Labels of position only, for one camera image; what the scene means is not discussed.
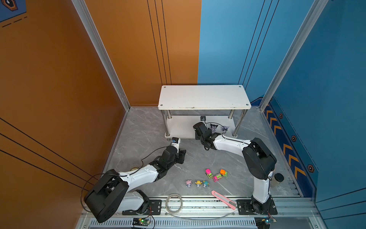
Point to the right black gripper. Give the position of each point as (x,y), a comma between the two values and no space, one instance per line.
(197,137)

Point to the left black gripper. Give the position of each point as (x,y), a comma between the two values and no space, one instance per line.
(181,155)

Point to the pink green toy truck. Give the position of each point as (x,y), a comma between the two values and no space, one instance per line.
(209,173)

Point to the pink toy car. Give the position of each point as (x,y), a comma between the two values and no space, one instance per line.
(217,177)

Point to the orange green toy car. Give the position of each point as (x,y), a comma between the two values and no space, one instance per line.
(223,173)

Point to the black purple figurine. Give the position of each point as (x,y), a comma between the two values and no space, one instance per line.
(213,127)

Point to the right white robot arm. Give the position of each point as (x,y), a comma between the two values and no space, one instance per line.
(259,159)

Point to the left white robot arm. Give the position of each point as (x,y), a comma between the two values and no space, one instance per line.
(118,191)

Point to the pink small figurine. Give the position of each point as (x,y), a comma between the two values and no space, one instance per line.
(188,183)

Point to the white two-tier shelf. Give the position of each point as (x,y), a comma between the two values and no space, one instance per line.
(232,98)

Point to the yellow small figurine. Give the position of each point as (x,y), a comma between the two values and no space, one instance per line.
(198,183)

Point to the teal small figurine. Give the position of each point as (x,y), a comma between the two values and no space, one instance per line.
(205,184)

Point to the clear coiled tube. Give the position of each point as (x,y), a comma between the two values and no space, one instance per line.
(194,209)

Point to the pink utility knife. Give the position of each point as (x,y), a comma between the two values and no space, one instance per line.
(224,199)

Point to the left green circuit board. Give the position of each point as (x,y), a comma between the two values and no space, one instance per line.
(141,222)

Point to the green circuit board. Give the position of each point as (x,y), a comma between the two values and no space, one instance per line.
(141,222)
(264,223)

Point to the black round cap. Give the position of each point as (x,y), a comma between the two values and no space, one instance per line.
(277,179)

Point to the right green circuit board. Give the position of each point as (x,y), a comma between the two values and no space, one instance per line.
(264,223)

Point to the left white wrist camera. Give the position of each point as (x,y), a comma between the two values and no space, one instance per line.
(175,142)

